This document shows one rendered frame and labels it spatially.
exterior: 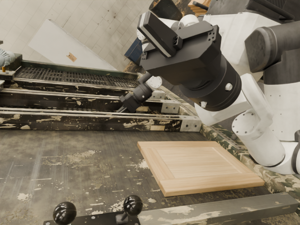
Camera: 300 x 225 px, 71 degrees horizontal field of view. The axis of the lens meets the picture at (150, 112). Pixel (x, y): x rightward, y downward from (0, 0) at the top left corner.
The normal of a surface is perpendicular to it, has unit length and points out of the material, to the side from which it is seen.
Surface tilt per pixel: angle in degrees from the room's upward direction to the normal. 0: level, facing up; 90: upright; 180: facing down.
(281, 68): 49
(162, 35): 100
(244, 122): 7
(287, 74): 56
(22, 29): 90
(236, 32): 23
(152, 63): 16
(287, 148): 7
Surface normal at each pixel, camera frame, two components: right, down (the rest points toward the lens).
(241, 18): -0.90, -0.16
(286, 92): -0.44, 0.27
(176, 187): 0.18, -0.93
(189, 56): -0.65, -0.33
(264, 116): -0.13, 0.67
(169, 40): 0.73, -0.04
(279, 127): -0.84, 0.26
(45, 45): 0.31, 0.39
